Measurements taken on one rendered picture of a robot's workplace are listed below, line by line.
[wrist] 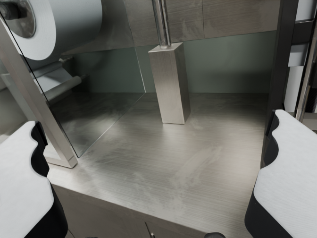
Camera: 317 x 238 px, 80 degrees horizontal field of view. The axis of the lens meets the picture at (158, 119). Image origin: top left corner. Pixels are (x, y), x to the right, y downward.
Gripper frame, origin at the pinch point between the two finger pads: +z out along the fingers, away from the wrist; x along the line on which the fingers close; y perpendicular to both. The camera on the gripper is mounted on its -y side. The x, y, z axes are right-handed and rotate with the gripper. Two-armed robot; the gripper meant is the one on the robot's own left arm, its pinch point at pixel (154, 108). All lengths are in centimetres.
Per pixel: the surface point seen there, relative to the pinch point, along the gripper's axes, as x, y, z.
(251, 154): 24.4, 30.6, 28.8
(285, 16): 18.8, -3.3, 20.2
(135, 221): -8, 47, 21
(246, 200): 17.8, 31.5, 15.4
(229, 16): 27, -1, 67
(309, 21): 22.6, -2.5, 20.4
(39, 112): -31.5, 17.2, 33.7
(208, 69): 22, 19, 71
